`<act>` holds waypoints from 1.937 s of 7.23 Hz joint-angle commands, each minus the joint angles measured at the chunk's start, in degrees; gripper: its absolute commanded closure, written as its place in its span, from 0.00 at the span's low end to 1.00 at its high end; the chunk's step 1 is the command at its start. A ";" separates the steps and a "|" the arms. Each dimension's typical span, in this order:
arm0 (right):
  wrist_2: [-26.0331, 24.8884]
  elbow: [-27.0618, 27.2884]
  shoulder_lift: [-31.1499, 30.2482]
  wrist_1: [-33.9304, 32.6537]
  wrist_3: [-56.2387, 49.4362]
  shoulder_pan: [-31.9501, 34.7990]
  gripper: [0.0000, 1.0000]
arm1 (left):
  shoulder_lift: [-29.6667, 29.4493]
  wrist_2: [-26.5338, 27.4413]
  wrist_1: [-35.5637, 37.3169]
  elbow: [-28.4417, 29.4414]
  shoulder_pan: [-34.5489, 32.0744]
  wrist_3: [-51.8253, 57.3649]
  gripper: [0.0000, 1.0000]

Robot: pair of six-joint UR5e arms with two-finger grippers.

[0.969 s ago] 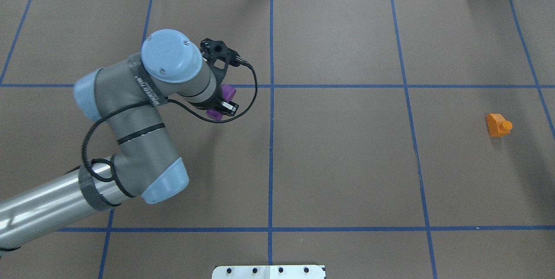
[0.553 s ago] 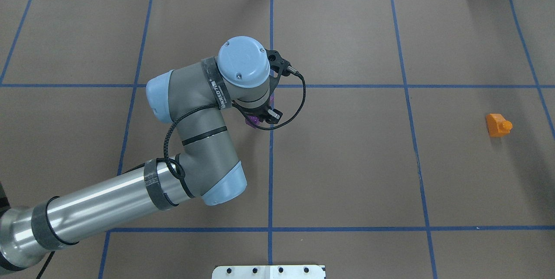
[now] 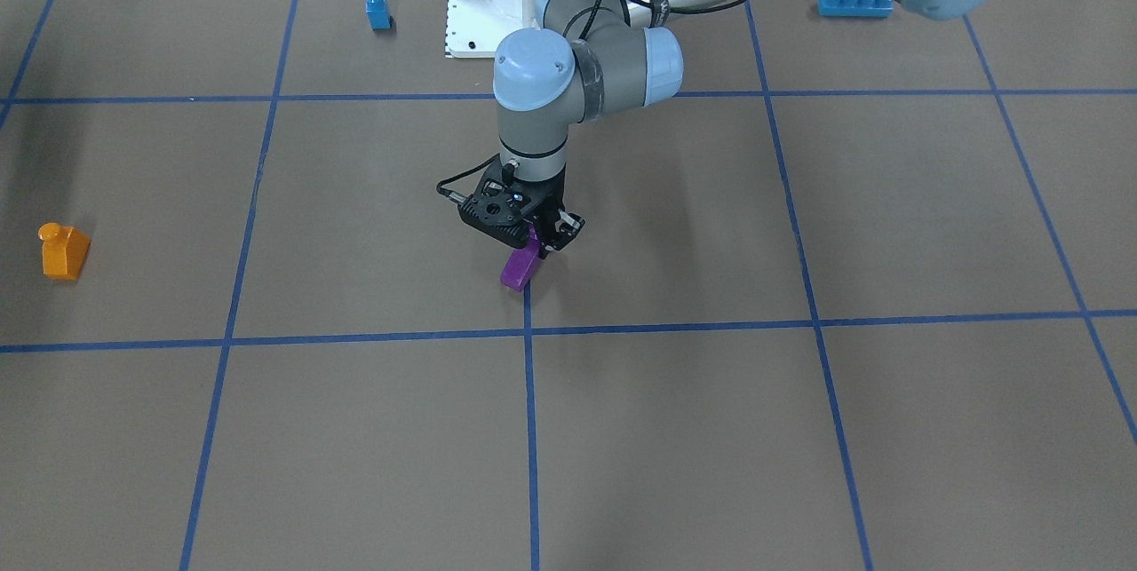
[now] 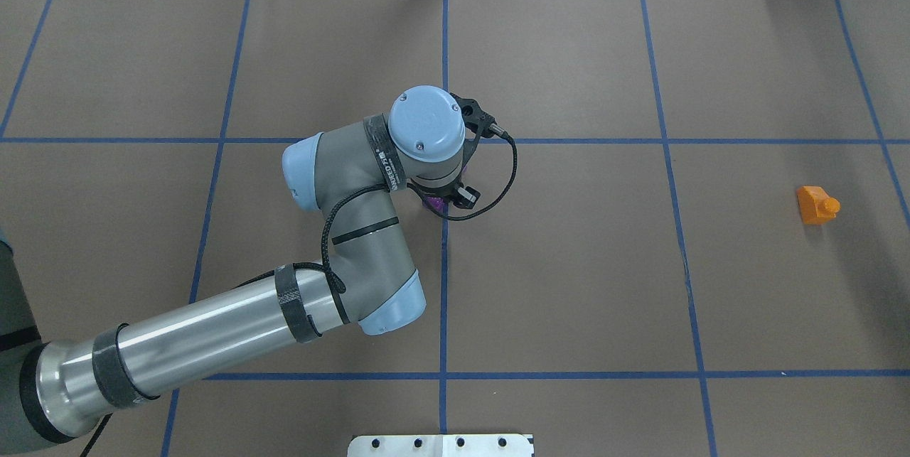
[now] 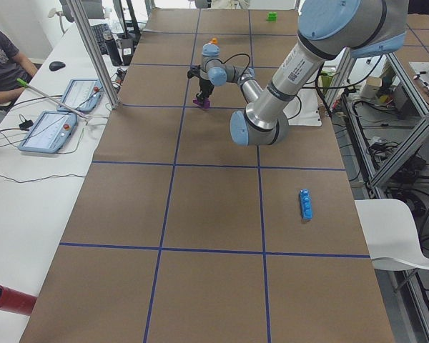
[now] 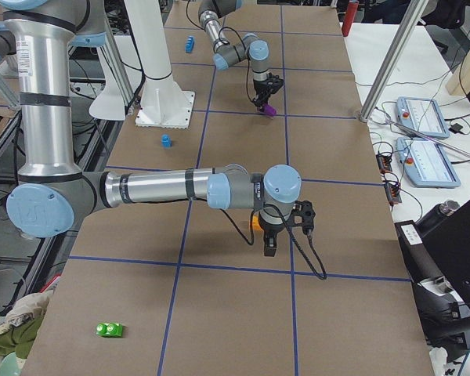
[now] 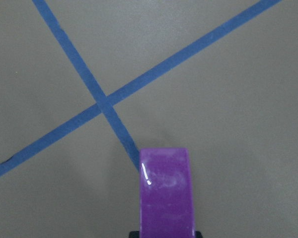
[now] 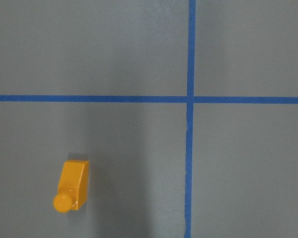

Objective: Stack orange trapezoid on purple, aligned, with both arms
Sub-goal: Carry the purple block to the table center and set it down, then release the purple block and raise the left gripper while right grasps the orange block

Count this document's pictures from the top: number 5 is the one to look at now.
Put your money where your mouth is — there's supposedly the white chair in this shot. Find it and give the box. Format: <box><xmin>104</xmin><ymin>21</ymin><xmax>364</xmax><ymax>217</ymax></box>
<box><xmin>353</xmin><ymin>199</ymin><xmax>429</xmax><ymax>294</ymax></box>

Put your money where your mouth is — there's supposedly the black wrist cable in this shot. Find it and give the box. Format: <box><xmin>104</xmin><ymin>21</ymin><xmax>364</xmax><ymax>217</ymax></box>
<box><xmin>220</xmin><ymin>53</ymin><xmax>257</xmax><ymax>78</ymax></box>

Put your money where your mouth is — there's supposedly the red cylinder bottle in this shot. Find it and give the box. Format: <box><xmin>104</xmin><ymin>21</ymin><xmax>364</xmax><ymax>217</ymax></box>
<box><xmin>0</xmin><ymin>285</ymin><xmax>37</xmax><ymax>316</ymax></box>

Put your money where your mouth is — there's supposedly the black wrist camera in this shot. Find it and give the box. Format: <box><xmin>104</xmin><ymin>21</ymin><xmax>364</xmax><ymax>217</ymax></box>
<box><xmin>187</xmin><ymin>65</ymin><xmax>201</xmax><ymax>79</ymax></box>

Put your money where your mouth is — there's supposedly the black keyboard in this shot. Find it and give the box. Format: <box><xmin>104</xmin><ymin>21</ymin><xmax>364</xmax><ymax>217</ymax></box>
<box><xmin>91</xmin><ymin>24</ymin><xmax>113</xmax><ymax>55</ymax></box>

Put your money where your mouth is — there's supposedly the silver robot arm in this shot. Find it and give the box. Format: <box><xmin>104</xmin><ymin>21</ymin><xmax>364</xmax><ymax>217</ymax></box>
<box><xmin>187</xmin><ymin>1</ymin><xmax>408</xmax><ymax>146</ymax></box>

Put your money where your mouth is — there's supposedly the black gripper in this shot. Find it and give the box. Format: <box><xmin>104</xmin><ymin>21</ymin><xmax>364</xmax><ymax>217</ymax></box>
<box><xmin>196</xmin><ymin>79</ymin><xmax>215</xmax><ymax>104</ymax></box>

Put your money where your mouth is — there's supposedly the blue teach pendant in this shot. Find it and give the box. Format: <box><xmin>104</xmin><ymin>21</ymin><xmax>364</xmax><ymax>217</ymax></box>
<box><xmin>18</xmin><ymin>111</ymin><xmax>78</xmax><ymax>154</ymax></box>
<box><xmin>61</xmin><ymin>79</ymin><xmax>102</xmax><ymax>114</ymax></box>

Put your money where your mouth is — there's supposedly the green tipped stick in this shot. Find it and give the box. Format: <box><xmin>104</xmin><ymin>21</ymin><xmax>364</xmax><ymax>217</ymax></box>
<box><xmin>16</xmin><ymin>78</ymin><xmax>91</xmax><ymax>121</ymax></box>

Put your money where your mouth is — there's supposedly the lower blue teach pendant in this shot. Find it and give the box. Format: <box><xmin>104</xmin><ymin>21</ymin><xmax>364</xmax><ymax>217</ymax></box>
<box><xmin>18</xmin><ymin>111</ymin><xmax>78</xmax><ymax>154</ymax></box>

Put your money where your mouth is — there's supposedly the black water bottle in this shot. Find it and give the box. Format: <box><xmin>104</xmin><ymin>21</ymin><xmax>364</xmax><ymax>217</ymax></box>
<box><xmin>103</xmin><ymin>30</ymin><xmax>122</xmax><ymax>66</ymax></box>

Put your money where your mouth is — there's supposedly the upper blue teach pendant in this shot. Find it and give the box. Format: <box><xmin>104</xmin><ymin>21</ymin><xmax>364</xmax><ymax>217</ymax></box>
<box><xmin>61</xmin><ymin>79</ymin><xmax>102</xmax><ymax>114</ymax></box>

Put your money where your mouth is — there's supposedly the black computer mouse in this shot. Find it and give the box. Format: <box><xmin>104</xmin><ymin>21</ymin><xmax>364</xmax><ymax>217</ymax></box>
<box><xmin>49</xmin><ymin>61</ymin><xmax>66</xmax><ymax>71</ymax></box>

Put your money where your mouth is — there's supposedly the seated person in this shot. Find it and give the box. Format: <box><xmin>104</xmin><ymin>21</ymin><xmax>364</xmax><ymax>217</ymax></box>
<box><xmin>0</xmin><ymin>31</ymin><xmax>38</xmax><ymax>105</ymax></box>

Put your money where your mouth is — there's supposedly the aluminium frame post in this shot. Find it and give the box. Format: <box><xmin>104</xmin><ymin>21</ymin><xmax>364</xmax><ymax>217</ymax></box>
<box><xmin>67</xmin><ymin>0</ymin><xmax>119</xmax><ymax>109</ymax></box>

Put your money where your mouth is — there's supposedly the long blue brick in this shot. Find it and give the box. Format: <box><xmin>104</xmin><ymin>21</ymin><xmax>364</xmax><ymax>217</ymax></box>
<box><xmin>299</xmin><ymin>189</ymin><xmax>313</xmax><ymax>220</ymax></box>

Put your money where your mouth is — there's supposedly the purple trapezoid block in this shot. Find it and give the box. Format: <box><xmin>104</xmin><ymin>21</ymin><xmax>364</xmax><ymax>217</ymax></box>
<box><xmin>192</xmin><ymin>98</ymin><xmax>210</xmax><ymax>109</ymax></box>

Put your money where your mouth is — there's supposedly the green two-stud brick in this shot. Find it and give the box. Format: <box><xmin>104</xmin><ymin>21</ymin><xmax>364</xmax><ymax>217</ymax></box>
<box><xmin>267</xmin><ymin>11</ymin><xmax>277</xmax><ymax>22</ymax></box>

